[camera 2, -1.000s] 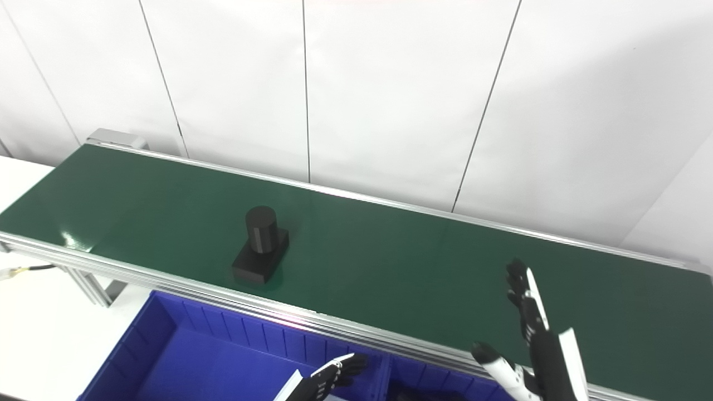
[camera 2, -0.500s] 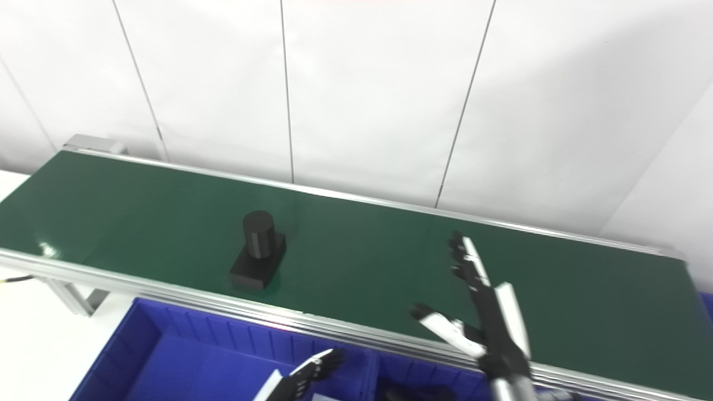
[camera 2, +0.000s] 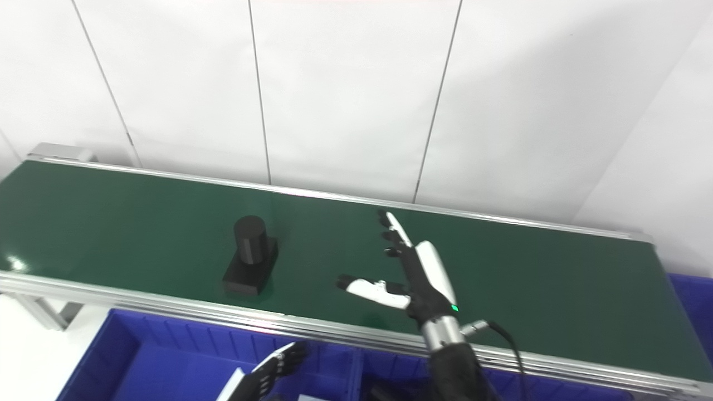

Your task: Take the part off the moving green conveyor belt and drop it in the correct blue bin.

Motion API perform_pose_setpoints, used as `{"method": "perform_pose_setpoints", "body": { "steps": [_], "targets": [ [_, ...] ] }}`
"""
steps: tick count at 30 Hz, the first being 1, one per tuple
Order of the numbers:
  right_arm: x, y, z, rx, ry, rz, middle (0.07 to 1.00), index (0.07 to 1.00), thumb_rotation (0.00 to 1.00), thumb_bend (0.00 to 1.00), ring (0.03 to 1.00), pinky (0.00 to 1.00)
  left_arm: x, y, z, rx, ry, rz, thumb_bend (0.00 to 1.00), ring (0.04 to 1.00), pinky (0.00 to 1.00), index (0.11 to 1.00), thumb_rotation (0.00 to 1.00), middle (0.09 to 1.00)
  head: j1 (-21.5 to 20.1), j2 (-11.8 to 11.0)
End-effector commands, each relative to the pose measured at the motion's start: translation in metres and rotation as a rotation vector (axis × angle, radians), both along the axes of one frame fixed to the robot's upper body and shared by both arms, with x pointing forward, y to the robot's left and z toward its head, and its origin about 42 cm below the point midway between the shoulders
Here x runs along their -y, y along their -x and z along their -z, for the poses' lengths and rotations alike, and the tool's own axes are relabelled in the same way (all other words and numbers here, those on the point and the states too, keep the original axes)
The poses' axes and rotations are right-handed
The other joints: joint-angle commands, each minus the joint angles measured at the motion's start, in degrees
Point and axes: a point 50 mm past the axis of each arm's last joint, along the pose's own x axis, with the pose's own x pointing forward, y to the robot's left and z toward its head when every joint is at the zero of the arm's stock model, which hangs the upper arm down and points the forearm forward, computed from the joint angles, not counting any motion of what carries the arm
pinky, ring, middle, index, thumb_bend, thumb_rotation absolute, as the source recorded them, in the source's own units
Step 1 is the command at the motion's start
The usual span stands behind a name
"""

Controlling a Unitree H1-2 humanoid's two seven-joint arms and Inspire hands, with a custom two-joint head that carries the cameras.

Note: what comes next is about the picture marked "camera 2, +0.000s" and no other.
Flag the grey conveyor end housing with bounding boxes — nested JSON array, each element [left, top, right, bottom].
[[28, 143, 95, 163]]

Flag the aluminium conveyor support leg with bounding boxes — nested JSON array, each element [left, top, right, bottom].
[[11, 292, 84, 331]]

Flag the empty blue bin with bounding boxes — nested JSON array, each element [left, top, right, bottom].
[[666, 273, 713, 363]]

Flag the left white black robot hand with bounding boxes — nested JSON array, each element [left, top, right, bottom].
[[214, 341, 310, 401]]

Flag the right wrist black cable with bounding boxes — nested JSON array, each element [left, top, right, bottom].
[[460, 320, 527, 385]]

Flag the blue bin with white parts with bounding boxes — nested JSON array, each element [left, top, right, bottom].
[[56, 309, 363, 401]]

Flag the black cylinder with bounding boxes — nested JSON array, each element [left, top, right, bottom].
[[222, 216, 279, 296]]

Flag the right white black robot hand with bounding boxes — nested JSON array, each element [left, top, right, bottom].
[[336, 210, 462, 329]]

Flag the green conveyor belt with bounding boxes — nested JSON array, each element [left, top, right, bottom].
[[0, 142, 713, 401], [0, 160, 713, 382]]

